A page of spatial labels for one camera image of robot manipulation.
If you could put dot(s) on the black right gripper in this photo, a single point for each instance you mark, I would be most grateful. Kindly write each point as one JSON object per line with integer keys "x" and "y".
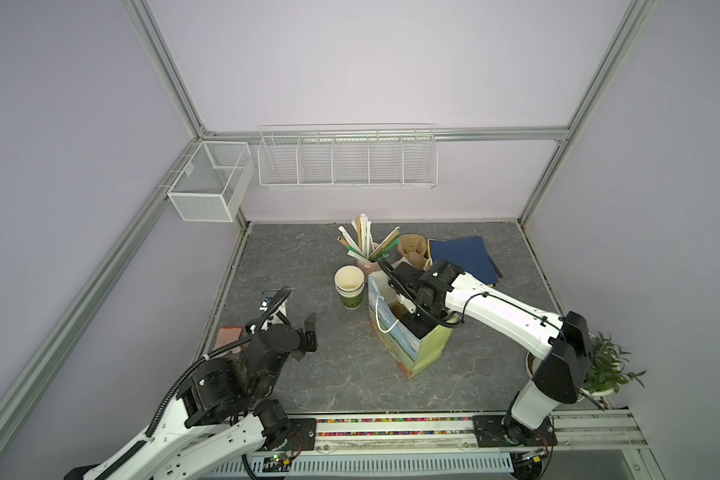
{"x": 416, "y": 332}

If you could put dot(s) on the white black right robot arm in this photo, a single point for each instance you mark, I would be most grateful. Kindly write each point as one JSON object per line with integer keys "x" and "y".
{"x": 561, "y": 344}

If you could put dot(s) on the potted green plant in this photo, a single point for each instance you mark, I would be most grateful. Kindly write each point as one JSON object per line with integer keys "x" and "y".
{"x": 608, "y": 372}

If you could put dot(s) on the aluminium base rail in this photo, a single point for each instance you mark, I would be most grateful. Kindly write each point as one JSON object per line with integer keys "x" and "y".
{"x": 407, "y": 445}

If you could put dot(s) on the red white glove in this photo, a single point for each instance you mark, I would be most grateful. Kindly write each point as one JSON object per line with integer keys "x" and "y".
{"x": 228, "y": 335}

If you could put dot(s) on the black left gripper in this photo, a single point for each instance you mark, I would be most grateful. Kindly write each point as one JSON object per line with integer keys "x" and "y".
{"x": 311, "y": 344}

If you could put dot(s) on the brown pulp cup carrier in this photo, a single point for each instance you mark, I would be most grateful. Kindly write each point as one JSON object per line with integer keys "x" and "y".
{"x": 399, "y": 310}

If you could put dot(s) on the illustrated paper bag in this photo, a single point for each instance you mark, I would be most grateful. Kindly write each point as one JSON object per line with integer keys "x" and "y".
{"x": 411, "y": 354}

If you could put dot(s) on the pink straw holder cup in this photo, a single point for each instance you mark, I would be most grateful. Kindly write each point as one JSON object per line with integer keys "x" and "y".
{"x": 367, "y": 267}

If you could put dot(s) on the green wrapped straw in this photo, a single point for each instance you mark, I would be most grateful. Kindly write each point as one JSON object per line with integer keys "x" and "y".
{"x": 385, "y": 245}

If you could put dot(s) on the long white wire shelf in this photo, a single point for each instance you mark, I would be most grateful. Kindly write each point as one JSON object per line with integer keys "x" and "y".
{"x": 348, "y": 156}

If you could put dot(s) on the small white mesh basket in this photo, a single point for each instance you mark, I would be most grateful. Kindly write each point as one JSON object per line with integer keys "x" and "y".
{"x": 212, "y": 184}

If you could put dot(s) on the white wrapped straw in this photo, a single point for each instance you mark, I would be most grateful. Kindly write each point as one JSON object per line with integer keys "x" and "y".
{"x": 364, "y": 238}

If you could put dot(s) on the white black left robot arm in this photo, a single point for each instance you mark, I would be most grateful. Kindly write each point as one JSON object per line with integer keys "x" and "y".
{"x": 221, "y": 407}

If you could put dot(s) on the stack of pulp carriers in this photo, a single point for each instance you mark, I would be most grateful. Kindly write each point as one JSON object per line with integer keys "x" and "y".
{"x": 413, "y": 247}

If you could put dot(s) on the stack of paper cups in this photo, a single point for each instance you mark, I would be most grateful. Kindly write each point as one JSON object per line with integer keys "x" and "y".
{"x": 350, "y": 283}

